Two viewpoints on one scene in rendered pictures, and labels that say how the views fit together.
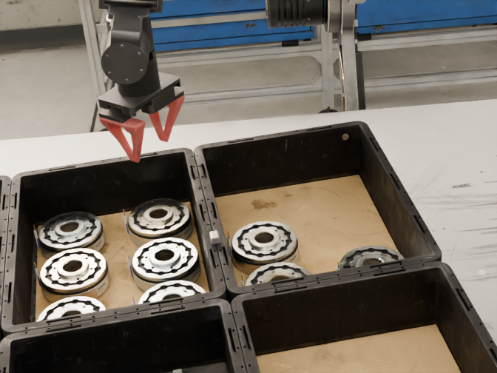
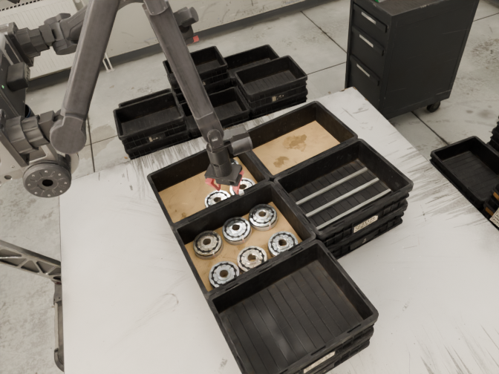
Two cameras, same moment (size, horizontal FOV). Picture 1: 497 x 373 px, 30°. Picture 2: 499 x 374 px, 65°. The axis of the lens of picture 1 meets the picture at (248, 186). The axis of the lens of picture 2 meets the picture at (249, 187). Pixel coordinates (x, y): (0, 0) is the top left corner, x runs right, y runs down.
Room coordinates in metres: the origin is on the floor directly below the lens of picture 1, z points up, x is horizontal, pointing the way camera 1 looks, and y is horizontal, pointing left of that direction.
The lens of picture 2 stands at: (1.24, 0.96, 1.99)
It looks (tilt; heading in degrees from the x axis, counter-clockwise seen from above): 48 degrees down; 257
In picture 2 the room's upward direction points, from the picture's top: 11 degrees counter-clockwise
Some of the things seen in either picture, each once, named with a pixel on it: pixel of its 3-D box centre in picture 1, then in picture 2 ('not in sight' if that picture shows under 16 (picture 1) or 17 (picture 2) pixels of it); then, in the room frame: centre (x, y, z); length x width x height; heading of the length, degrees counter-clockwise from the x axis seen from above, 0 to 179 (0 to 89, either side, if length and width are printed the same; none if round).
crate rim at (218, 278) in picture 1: (109, 234); (242, 234); (1.13, 0.21, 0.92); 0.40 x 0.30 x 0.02; 7
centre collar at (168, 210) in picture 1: (158, 214); (206, 242); (1.24, 0.15, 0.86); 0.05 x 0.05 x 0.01
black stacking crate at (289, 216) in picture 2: (115, 261); (244, 243); (1.13, 0.21, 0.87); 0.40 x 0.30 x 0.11; 7
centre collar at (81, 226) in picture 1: (69, 228); (223, 274); (1.23, 0.29, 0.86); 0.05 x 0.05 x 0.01
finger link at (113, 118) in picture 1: (136, 127); (231, 182); (1.11, 0.15, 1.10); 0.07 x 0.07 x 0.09; 52
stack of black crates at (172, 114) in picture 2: not in sight; (158, 140); (1.32, -1.10, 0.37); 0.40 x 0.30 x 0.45; 179
